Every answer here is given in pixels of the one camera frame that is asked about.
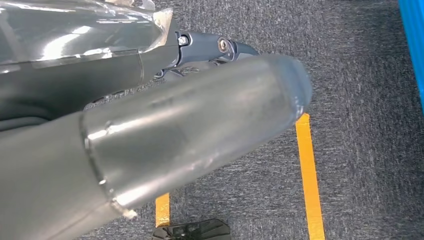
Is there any blue steel shelf rack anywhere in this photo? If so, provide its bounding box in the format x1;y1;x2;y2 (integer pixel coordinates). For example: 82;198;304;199
398;0;424;115

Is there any black robot foot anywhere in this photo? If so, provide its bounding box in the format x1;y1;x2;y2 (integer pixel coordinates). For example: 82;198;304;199
151;218;232;240

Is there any yellow floor tape square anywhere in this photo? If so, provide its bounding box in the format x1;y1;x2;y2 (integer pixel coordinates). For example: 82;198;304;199
154;112;326;240

